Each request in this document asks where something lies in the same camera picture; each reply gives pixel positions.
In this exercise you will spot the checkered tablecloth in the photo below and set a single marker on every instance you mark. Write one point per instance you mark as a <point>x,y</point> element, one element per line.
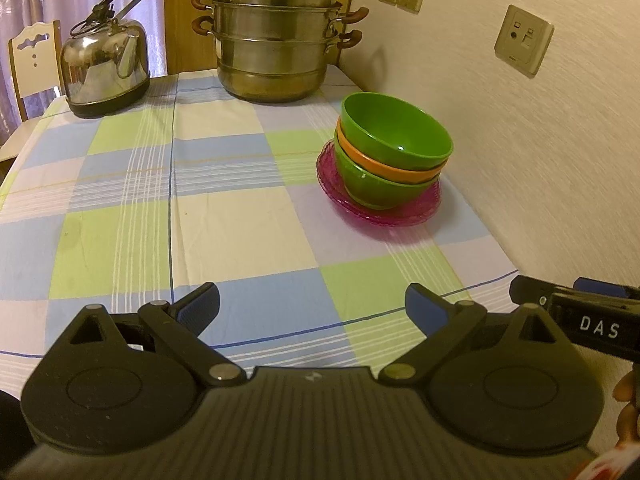
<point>150,220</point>

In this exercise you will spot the large beige wall socket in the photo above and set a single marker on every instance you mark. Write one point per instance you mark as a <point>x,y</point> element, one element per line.
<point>522,40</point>

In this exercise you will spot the person's right hand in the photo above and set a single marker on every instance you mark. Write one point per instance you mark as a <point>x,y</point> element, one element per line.
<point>631,420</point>

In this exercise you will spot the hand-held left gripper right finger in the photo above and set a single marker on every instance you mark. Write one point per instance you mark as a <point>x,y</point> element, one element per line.
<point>425,307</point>

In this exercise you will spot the green plastic bowl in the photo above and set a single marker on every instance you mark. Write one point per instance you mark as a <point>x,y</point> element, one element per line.
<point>375,192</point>
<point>395,125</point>

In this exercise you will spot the stainless steel steamer pot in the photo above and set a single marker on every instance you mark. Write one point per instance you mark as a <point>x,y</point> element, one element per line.
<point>270,55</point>

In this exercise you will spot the orange plastic bowl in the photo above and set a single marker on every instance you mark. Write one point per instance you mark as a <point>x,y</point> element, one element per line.
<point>400,175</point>

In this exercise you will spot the white wooden chair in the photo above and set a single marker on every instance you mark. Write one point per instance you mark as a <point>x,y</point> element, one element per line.
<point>35,65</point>

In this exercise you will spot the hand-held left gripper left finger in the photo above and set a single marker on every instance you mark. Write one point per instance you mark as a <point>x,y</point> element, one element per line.
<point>197,307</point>

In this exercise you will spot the stainless steel kettle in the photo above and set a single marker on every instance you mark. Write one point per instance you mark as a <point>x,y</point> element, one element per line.
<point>100,70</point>

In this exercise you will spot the red white cloth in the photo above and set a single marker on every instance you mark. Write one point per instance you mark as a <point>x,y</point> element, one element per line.
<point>610,467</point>

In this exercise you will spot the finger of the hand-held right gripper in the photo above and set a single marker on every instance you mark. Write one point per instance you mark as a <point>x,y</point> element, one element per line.
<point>532,292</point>
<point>600,286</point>

